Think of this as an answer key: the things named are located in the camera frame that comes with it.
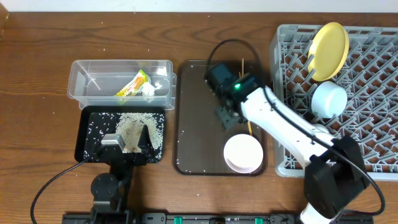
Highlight pink bowl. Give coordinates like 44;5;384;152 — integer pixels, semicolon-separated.
223;134;264;174

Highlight white tissue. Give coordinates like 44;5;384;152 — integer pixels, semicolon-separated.
139;82;157;97

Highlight green snack wrapper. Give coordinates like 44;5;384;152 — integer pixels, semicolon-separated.
115;70;150;97

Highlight blue bowl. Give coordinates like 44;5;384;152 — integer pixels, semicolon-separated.
311;81;348;118

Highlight yellow plate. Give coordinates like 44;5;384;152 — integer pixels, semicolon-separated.
308;22;349;82

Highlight white cup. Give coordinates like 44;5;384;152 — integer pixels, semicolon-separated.
313;124;330;134

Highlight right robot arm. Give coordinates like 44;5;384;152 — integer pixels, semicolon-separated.
204;63;371;223

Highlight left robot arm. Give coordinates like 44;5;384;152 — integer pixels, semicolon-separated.
88;134;139;223

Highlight black waste tray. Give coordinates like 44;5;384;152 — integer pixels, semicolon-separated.
74;106;165;166

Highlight grey dishwasher rack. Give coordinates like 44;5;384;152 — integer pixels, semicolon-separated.
270;24;397;181

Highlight pile of rice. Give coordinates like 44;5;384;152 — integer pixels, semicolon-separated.
83;111;165;162

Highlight brown serving tray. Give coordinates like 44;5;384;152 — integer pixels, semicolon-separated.
173;60;267;177

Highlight clear plastic bin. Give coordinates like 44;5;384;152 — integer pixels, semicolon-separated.
67;60;177;110

